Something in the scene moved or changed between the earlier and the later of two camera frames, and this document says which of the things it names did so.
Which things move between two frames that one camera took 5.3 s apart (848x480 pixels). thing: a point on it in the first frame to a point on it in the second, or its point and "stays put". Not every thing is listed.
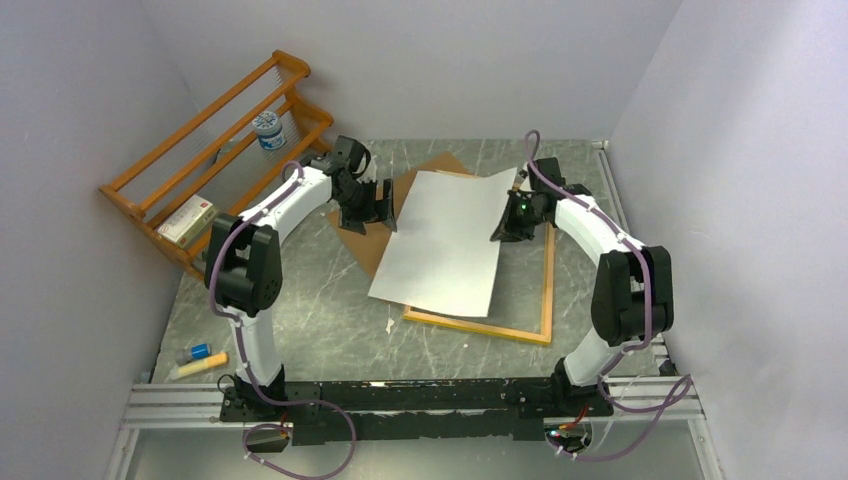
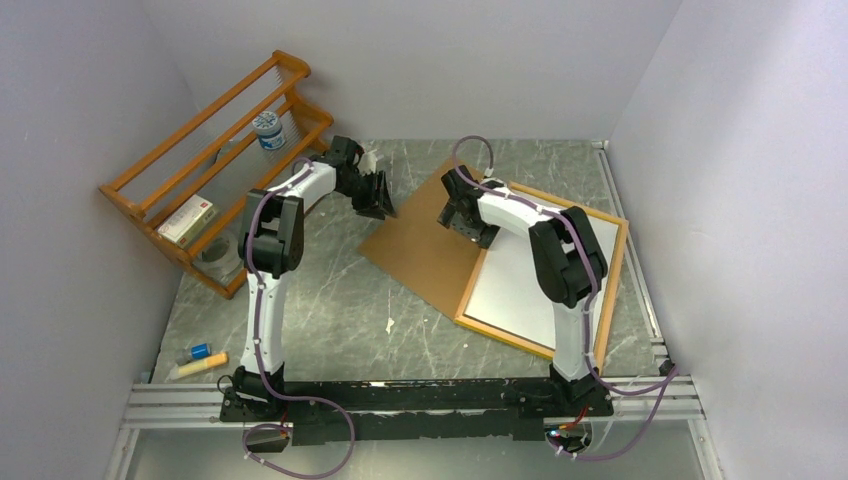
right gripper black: (508, 230) to (483, 236)
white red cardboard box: (195, 215) stays put
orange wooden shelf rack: (250, 135) stays put
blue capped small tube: (194, 352) stays put
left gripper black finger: (357, 225) to (372, 211)
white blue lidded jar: (269, 130) stays put
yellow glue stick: (213, 360) stays put
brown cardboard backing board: (370, 248) to (422, 252)
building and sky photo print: (442, 256) to (510, 294)
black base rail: (423, 410) stays put
